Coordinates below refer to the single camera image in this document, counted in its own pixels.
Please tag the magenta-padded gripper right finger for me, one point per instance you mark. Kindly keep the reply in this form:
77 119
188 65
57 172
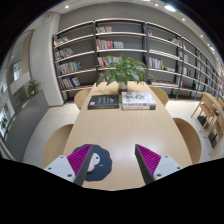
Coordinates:
168 165

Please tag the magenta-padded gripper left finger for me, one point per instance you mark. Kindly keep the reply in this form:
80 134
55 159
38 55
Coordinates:
60 166

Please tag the dark cloud-shaped mouse pad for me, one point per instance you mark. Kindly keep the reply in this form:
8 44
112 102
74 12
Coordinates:
104 165

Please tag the curved wooden chair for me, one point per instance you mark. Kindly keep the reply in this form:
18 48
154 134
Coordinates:
190 140
81 98
161 95
56 141

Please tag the grey low partition counter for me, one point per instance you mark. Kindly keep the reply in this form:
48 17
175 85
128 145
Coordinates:
26 123

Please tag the white book with dark spine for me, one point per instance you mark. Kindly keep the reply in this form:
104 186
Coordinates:
138 107

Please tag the wooden chairs and tables group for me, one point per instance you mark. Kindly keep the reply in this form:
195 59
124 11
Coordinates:
210 110

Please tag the white illustrated book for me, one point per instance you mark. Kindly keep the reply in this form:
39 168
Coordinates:
137 98

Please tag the black hardcover book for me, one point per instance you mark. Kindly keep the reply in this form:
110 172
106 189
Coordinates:
103 101

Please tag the small leafy floor plant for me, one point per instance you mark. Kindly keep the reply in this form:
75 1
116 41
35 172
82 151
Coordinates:
32 88

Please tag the green potted plant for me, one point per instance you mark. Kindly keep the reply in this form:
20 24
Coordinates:
125 71

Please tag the grey bookshelf unit with books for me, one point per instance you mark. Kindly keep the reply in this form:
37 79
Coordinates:
133 43

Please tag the round ceiling lights group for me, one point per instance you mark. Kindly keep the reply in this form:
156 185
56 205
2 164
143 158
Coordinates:
170 7

